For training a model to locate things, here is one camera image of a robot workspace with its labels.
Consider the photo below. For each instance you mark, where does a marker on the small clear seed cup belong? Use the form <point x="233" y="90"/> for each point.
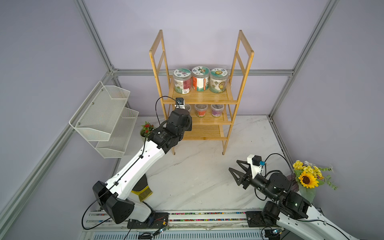
<point x="217" y="110"/>
<point x="188" y="107"/>
<point x="201" y="110"/>

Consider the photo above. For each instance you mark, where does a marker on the white mesh wall basket rack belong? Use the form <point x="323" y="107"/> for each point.
<point x="105" y="121"/>

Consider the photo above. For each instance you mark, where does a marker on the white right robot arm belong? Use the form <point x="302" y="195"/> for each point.
<point x="286" y="208"/>

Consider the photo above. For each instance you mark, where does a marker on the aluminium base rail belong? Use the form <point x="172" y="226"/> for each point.
<point x="213" y="225"/>

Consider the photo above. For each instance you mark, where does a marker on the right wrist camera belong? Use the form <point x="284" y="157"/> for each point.
<point x="256" y="164"/>

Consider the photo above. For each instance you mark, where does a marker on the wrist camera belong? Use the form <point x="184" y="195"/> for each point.
<point x="256" y="164"/>
<point x="179" y="103"/>

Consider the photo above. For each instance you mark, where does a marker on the black and yellow glove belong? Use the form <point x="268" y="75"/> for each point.
<point x="142" y="189"/>

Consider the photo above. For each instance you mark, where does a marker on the seed jar with red base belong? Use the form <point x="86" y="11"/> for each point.
<point x="200" y="78"/>

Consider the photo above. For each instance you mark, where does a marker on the bamboo three-tier shelf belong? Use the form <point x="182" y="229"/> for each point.
<point x="212" y="128"/>

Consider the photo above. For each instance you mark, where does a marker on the sunflower bouquet in vase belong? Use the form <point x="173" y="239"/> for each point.
<point x="309" y="177"/>

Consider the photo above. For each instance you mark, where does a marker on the green pot with red flowers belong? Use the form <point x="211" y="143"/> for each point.
<point x="146" y="130"/>

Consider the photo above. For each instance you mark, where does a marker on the green-lid sunflower seed jar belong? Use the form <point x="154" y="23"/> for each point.
<point x="218" y="80"/>

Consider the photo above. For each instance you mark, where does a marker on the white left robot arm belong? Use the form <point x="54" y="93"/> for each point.
<point x="113" y="195"/>

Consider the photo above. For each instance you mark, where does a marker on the seed jar with floral lid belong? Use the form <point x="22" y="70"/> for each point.
<point x="182" y="80"/>

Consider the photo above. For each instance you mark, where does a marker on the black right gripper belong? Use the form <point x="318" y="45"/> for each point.
<point x="248" y="177"/>

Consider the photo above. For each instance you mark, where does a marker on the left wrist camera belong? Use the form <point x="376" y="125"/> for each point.
<point x="179" y="103"/>

